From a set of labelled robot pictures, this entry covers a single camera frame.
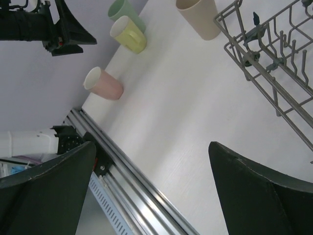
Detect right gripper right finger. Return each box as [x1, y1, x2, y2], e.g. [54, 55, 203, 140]
[208, 141, 313, 235]

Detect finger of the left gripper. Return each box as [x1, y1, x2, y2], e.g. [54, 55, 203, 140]
[55, 0, 97, 45]

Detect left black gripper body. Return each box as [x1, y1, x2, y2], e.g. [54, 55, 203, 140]
[40, 0, 83, 56]

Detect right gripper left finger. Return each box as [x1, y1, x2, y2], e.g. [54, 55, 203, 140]
[0, 142, 96, 235]

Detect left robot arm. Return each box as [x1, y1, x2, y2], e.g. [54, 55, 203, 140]
[0, 0, 97, 56]

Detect green tumbler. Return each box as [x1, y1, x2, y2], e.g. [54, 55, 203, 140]
[108, 0, 146, 33]

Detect pale yellow-green mug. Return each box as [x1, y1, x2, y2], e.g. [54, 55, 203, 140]
[110, 16, 147, 54]

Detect pink mug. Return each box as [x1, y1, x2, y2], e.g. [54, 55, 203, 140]
[83, 67, 124, 100]

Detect beige tumbler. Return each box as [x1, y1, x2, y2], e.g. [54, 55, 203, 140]
[176, 0, 221, 41]

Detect perforated cable tray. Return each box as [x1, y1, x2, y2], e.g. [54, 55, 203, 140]
[89, 172, 134, 235]

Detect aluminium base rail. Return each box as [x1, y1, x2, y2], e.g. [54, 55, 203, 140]
[64, 108, 198, 235]

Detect grey wire dish rack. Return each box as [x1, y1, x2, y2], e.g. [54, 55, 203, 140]
[213, 0, 313, 148]

